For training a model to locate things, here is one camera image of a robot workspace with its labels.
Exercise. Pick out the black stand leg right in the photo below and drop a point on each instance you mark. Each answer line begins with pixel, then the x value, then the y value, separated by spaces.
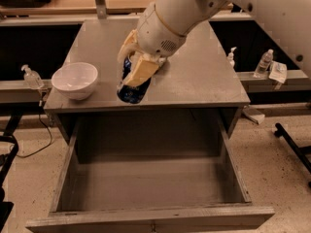
pixel 303 153

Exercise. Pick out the grey metal cabinet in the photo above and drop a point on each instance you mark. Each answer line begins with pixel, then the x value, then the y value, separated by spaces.
pixel 197 75

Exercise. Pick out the left hand sanitizer bottle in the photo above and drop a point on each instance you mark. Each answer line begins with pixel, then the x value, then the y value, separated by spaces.
pixel 32 78

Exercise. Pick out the plastic wipes packet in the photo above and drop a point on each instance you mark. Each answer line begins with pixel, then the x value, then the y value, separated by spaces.
pixel 278 72

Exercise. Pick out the blue pepsi can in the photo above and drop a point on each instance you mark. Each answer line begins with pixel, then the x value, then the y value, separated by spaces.
pixel 131 94

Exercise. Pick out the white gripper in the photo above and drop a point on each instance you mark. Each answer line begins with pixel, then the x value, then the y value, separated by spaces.
pixel 155 36

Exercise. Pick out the small white pump bottle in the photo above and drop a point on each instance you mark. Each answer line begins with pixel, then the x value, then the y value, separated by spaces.
pixel 230 56

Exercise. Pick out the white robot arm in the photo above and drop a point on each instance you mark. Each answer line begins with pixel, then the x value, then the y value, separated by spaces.
pixel 287 22

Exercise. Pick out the clear water bottle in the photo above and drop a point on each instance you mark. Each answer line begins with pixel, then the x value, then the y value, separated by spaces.
pixel 264 63

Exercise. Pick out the white bowl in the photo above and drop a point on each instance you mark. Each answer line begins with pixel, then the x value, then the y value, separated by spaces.
pixel 75 81

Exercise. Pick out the open top drawer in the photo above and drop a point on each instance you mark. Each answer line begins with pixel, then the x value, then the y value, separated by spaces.
pixel 152 172

